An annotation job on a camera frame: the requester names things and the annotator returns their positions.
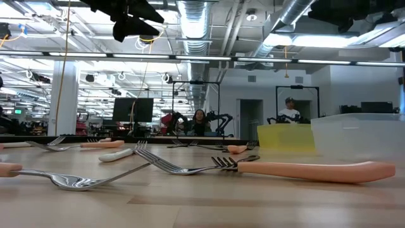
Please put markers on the black background robot arm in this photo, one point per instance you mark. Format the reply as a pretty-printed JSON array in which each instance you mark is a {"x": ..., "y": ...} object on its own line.
[
  {"x": 283, "y": 119},
  {"x": 224, "y": 122}
]

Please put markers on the white column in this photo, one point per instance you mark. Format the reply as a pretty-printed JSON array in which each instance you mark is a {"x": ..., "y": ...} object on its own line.
[{"x": 68, "y": 101}]

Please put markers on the black equipment on counter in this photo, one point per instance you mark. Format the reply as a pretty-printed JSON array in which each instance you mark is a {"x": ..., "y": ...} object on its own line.
[{"x": 376, "y": 107}]

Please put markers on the green exit sign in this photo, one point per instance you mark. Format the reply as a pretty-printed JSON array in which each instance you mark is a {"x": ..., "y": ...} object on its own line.
[{"x": 18, "y": 111}]

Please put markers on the clear plastic bin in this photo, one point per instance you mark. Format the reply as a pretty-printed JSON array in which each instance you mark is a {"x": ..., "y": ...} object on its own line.
[{"x": 357, "y": 136}]

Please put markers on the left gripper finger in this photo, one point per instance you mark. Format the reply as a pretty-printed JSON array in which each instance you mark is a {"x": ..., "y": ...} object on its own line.
[
  {"x": 133, "y": 28},
  {"x": 144, "y": 11}
]

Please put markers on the yellow plastic bin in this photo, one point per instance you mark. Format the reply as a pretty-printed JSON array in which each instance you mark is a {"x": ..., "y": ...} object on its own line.
[{"x": 284, "y": 137}]

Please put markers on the black aluminium table frame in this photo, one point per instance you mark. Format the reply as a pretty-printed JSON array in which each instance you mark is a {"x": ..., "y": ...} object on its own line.
[{"x": 76, "y": 138}]

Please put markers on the black background rig frame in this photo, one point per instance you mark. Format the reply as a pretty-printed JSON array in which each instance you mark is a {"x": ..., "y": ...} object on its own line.
[
  {"x": 297, "y": 86},
  {"x": 196, "y": 82}
]

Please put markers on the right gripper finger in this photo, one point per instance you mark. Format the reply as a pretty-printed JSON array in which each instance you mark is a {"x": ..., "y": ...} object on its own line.
[
  {"x": 345, "y": 25},
  {"x": 332, "y": 9}
]

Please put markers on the black monitor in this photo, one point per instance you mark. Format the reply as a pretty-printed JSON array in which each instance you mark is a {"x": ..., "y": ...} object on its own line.
[{"x": 133, "y": 109}]

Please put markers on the silver ventilation duct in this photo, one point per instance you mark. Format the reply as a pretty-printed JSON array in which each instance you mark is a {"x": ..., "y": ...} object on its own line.
[
  {"x": 291, "y": 12},
  {"x": 193, "y": 25}
]

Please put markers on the linear ceiling light bar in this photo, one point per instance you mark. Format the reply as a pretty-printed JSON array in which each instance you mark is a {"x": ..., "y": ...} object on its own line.
[{"x": 202, "y": 58}]

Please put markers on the person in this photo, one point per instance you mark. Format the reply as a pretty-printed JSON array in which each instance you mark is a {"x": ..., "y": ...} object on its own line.
[
  {"x": 289, "y": 114},
  {"x": 200, "y": 125}
]

